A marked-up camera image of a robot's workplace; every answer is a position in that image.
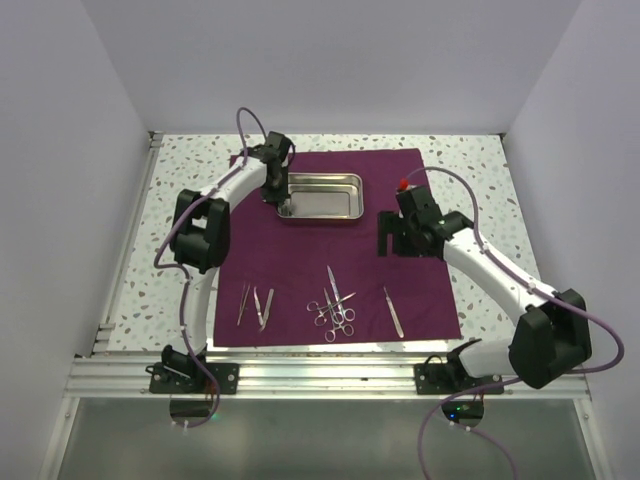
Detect steel instrument tray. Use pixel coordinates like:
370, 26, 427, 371
278, 173, 365, 223

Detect steel surgical scissors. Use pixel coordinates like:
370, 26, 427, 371
327, 266, 355, 322

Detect steel hemostat forceps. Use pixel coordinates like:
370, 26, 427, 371
324, 301, 355, 343
306, 289, 333, 327

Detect steel forceps tweezers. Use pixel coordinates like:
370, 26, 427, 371
236, 282, 250, 327

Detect curved tip steel tweezers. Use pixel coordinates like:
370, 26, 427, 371
253, 288, 275, 332

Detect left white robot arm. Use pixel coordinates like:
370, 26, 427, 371
154, 132, 295, 393

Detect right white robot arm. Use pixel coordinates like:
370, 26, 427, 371
377, 186, 592, 393

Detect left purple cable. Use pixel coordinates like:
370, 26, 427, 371
152, 106, 269, 429

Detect purple cable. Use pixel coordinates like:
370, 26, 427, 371
152, 106, 269, 429
407, 167, 625, 480

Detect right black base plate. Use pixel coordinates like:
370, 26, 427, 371
413, 353, 504, 395

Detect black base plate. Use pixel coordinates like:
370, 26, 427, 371
145, 346, 239, 395
413, 353, 504, 395

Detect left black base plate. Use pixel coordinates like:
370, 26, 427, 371
145, 346, 239, 395

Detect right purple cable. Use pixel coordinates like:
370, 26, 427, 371
407, 167, 625, 480

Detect aluminium frame rail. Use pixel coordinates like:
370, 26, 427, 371
40, 133, 613, 479

